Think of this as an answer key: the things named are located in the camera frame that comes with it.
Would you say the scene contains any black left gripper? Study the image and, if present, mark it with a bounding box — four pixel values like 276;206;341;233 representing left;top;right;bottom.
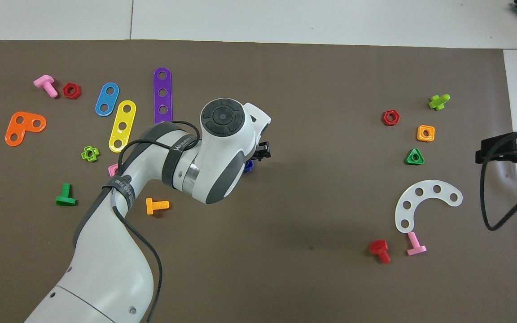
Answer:
247;141;272;166

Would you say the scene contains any lime cross-shaped plastic screw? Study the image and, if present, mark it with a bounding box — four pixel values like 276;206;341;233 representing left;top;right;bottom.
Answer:
428;94;451;111

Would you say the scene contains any green triangular plastic nut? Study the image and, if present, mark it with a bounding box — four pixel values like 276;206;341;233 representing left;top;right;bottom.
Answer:
405;148;425;166

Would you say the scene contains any orange plastic screw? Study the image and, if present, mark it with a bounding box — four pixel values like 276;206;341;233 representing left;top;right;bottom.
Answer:
145;197;170;215

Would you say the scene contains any pink plastic screw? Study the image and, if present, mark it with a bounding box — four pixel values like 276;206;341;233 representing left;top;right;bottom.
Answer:
33;74;59;99
407;231;427;256

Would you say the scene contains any red plastic screw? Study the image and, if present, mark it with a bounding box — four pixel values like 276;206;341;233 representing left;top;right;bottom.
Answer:
369;240;391;264

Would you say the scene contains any green plastic screw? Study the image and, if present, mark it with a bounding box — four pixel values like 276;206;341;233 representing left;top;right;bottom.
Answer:
56;183;78;207

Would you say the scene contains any brown table mat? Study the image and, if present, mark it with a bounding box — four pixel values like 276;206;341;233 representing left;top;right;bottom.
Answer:
0;39;517;323

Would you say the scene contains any white curved perforated plate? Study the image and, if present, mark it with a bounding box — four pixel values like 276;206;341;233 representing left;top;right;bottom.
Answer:
394;180;463;234

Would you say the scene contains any purple four-hole plastic plate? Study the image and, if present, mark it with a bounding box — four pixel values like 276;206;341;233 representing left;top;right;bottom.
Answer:
153;67;173;124

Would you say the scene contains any yellow three-hole plastic plate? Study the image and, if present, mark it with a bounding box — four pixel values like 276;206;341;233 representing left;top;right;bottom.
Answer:
108;100;137;153

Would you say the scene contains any blue two-hole plastic plate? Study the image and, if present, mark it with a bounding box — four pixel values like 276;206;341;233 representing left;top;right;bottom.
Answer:
95;82;120;117

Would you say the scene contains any orange L-shaped plate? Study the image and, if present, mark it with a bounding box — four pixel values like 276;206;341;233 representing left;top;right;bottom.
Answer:
5;111;47;147

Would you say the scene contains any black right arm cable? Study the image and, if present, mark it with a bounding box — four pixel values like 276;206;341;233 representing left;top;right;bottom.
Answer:
480;128;517;231

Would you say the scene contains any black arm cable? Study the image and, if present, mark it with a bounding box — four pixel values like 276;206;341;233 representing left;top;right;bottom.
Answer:
111;120;203;323
480;128;517;231

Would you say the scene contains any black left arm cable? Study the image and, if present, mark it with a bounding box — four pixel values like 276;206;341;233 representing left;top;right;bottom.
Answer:
111;120;203;323

